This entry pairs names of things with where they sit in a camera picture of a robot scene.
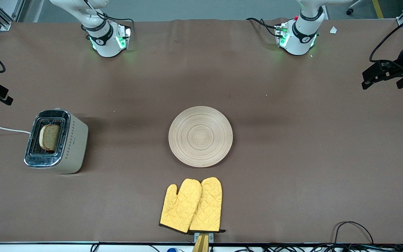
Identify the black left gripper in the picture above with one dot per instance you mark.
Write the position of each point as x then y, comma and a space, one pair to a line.
400, 61

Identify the brown bread toast slice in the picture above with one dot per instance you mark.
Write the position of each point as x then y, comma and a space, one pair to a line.
50, 137

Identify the round light wooden plate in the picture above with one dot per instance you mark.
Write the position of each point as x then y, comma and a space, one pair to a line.
200, 136

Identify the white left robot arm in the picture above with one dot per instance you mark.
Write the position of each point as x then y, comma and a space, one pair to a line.
301, 36

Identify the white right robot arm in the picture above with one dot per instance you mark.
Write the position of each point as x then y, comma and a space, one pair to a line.
104, 42

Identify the small white paper scrap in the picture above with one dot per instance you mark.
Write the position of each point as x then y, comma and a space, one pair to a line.
333, 30

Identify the black office chair caster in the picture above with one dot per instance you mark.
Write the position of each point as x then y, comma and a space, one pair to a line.
350, 11

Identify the beige chrome two-slot toaster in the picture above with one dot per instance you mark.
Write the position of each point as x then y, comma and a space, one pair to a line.
73, 143

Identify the yellow quilted oven mitt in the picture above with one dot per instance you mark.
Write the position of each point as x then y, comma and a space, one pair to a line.
178, 210
208, 206

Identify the wooden stick with metal bracket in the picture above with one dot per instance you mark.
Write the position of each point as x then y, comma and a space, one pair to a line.
201, 243

